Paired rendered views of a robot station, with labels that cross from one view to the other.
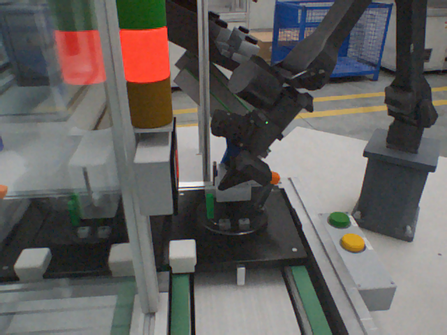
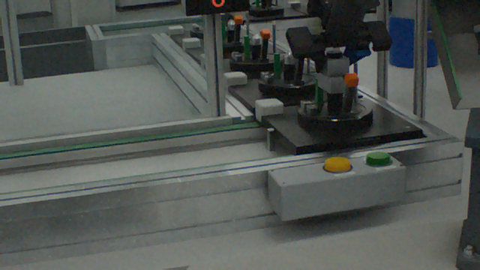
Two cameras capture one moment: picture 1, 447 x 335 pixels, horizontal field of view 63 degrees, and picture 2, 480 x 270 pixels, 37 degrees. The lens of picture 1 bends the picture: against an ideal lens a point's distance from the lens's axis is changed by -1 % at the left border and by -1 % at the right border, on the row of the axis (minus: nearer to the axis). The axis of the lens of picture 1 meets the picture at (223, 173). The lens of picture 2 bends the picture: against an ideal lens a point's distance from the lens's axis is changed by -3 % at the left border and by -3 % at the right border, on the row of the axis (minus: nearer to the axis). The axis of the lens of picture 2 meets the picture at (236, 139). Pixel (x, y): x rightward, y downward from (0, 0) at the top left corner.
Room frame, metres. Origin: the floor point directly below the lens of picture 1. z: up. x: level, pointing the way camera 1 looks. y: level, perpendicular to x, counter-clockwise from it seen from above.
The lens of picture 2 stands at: (0.21, -1.27, 1.37)
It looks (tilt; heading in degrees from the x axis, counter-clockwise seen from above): 18 degrees down; 81
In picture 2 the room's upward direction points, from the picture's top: 3 degrees counter-clockwise
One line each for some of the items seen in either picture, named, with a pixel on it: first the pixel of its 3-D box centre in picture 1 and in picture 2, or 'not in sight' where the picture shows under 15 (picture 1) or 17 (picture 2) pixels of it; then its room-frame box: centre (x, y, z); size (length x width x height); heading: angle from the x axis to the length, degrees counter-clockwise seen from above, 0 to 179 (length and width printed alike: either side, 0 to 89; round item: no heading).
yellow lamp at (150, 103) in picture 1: (149, 98); not in sight; (0.39, 0.08, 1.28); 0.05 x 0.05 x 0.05
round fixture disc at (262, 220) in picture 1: (232, 215); (334, 114); (0.59, -0.02, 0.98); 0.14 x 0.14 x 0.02
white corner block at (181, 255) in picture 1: (182, 256); (269, 111); (0.49, 0.07, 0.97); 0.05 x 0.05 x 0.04; 5
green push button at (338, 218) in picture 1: (339, 220); (377, 160); (0.60, -0.23, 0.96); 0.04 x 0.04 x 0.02
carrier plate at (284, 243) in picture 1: (232, 222); (335, 124); (0.59, -0.02, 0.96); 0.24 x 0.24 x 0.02; 5
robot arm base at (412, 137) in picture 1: (405, 132); not in sight; (0.75, -0.40, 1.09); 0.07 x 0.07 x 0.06; 60
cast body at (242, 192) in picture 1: (227, 179); (332, 69); (0.59, -0.01, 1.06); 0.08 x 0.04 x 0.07; 96
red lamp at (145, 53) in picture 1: (144, 52); not in sight; (0.39, 0.08, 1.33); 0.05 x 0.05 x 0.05
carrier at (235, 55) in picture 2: not in sight; (256, 49); (0.54, 0.48, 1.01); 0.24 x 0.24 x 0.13; 5
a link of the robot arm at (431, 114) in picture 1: (413, 108); not in sight; (0.74, -0.40, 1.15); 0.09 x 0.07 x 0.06; 26
